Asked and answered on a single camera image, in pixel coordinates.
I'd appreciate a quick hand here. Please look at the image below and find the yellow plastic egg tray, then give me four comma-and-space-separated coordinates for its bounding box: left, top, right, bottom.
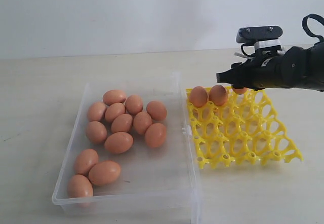
187, 87, 303, 169

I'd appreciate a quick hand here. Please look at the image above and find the brown egg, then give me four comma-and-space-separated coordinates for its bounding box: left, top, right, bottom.
189, 86, 208, 107
232, 88, 248, 95
104, 132, 134, 154
67, 174, 94, 198
144, 123, 167, 148
125, 95, 143, 115
105, 102, 126, 123
111, 114, 133, 133
102, 90, 127, 106
209, 85, 228, 106
88, 160, 121, 186
73, 148, 99, 176
86, 121, 108, 144
87, 101, 107, 122
146, 100, 167, 121
133, 111, 153, 135

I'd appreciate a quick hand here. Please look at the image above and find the black cable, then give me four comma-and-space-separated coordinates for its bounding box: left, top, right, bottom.
301, 13, 324, 42

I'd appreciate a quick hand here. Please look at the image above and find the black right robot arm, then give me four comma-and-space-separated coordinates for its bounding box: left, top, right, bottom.
216, 42, 323, 92

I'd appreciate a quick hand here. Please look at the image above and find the clear plastic storage box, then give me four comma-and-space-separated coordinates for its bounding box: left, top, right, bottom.
52, 72, 201, 223

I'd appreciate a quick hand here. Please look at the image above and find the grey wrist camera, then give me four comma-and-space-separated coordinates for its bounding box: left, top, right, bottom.
236, 26, 283, 50

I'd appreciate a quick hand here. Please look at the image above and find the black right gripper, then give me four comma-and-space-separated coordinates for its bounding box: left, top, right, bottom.
216, 47, 308, 90

